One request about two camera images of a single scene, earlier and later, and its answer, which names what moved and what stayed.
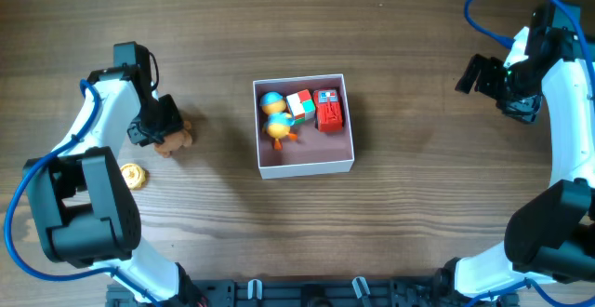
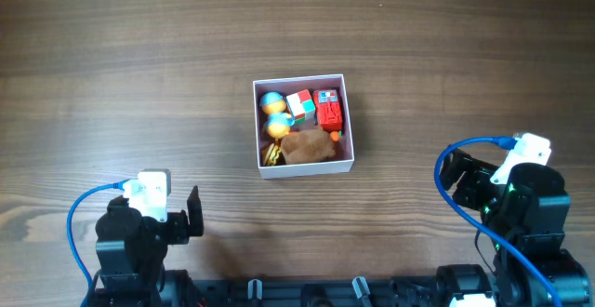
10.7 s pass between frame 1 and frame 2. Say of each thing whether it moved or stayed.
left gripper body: moved
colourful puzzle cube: stayed
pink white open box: stayed
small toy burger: moved
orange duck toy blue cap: stayed
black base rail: stayed
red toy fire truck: stayed
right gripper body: moved
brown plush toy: moved
